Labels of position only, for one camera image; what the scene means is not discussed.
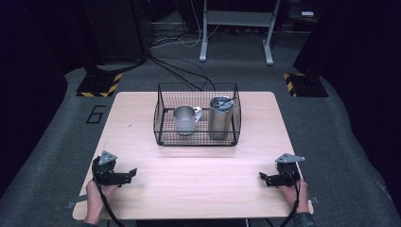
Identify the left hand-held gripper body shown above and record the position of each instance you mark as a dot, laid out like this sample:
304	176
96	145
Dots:
105	176

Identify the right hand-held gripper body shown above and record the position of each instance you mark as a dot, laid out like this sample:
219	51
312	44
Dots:
287	176

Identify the silver tumbler with lid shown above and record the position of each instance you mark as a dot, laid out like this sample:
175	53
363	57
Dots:
220	123

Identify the silver metal mug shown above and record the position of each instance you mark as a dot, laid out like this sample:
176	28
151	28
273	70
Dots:
185	121

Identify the person's right hand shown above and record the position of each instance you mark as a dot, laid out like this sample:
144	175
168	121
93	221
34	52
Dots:
299	197

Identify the person's left hand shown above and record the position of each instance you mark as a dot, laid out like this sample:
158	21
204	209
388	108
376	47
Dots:
94	198

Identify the grey floor tape strip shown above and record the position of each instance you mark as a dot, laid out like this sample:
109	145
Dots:
74	203
314	200

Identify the black yellow striped stand base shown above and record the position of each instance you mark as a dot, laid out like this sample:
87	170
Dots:
307	86
97	85

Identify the dark cabinet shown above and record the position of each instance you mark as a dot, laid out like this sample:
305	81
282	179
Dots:
116	28

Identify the small white box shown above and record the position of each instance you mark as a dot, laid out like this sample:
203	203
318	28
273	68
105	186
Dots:
307	13

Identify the white metal desk frame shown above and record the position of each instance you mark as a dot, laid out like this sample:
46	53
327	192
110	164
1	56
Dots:
239	18

